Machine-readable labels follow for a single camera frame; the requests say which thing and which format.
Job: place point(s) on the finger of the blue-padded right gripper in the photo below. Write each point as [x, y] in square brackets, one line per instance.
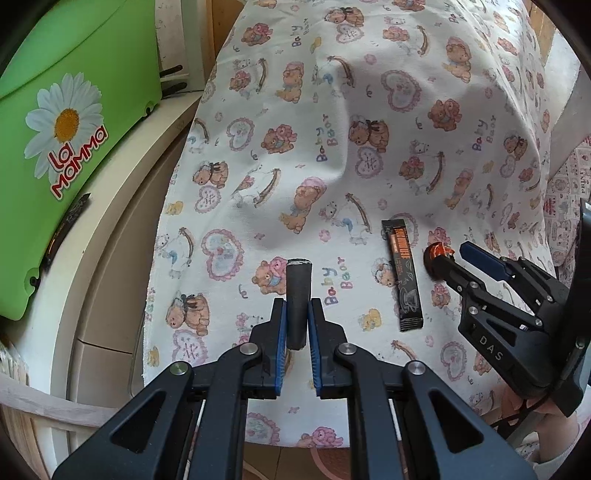
[404, 422]

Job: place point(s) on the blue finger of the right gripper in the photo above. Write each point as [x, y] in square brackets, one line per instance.
[493, 266]

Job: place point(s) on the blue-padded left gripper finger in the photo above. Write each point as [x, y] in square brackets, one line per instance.
[189, 422]

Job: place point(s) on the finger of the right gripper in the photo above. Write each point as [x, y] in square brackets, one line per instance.
[457, 277]

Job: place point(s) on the black round hair tie ornament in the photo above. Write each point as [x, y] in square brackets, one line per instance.
[433, 251]

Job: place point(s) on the black cylindrical lighter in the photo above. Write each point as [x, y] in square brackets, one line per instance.
[298, 296]

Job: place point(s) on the black orange sachet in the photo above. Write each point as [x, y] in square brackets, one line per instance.
[410, 309]

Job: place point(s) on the pink plastic waste basket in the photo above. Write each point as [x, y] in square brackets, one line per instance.
[335, 464]

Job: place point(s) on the patterned cushion right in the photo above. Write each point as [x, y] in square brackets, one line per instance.
[566, 188]

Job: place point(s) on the white cabinet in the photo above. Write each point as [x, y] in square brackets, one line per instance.
[81, 336]

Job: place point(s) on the bear-print table cloth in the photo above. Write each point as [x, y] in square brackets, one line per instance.
[320, 120]

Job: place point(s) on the black pen on cabinet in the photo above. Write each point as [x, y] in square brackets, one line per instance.
[66, 224]

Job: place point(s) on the green plastic storage bin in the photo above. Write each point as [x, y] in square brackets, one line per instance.
[82, 77]

